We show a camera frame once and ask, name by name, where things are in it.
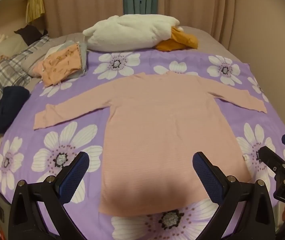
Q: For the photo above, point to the yellow fringed cloth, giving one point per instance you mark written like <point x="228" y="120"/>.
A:
<point x="35" y="6"/>

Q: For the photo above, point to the purple floral blanket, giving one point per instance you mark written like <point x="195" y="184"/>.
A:
<point x="65" y="110"/>

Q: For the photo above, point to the black cloth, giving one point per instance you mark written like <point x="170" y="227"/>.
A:
<point x="31" y="33"/>

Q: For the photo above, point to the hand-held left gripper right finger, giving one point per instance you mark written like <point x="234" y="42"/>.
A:
<point x="207" y="177"/>

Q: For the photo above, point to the beige curtain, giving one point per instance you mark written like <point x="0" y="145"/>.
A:
<point x="87" y="2"/>

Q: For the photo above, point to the white plush goose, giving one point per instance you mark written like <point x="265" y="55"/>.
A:
<point x="130" y="31"/>

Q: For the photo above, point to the dark navy cloth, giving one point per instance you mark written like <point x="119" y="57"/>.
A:
<point x="8" y="107"/>

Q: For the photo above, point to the plaid quilt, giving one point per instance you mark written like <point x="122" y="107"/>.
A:
<point x="5" y="75"/>

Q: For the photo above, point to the pink long-sleeve shirt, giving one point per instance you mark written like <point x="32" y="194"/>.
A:
<point x="157" y="120"/>

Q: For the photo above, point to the grey cloth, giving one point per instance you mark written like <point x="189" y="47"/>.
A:
<point x="82" y="55"/>

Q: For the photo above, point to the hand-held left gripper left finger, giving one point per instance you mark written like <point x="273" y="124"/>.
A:
<point x="76" y="175"/>

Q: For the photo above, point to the orange printed cloth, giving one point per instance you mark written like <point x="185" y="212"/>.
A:
<point x="60" y="63"/>

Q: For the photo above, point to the grey pillow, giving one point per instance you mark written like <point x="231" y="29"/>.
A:
<point x="7" y="46"/>

